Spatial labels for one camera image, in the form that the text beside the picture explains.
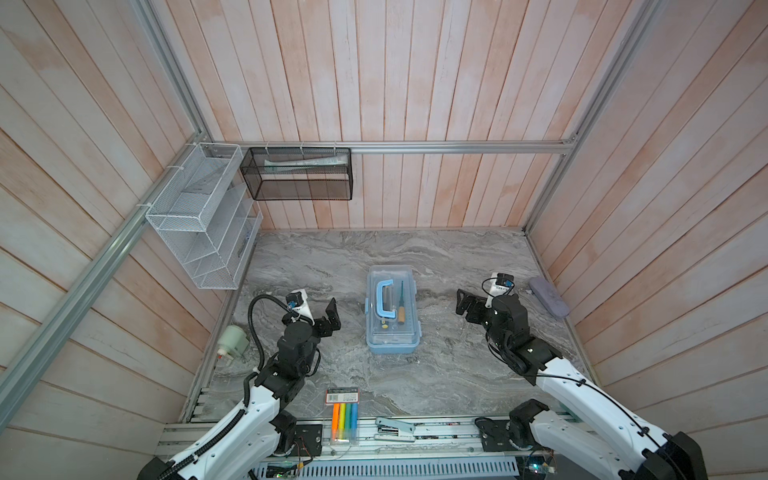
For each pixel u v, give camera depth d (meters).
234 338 0.83
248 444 0.56
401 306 0.88
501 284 0.69
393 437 0.73
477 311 0.72
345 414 0.77
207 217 0.73
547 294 0.98
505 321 0.59
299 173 1.04
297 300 0.66
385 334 0.82
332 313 0.73
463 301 0.73
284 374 0.60
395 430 0.73
